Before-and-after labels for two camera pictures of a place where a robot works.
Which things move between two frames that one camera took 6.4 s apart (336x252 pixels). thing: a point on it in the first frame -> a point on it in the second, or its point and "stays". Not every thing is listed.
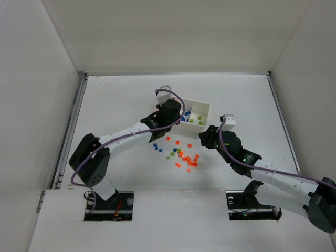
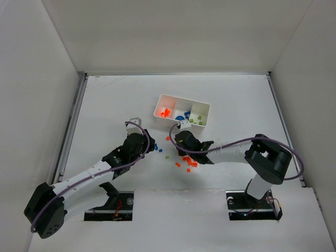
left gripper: (175, 105) -> (148, 142)
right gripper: (208, 135) -> (180, 142)
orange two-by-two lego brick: (187, 158) stays
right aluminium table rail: (270, 76) stays
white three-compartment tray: (196, 117) stays
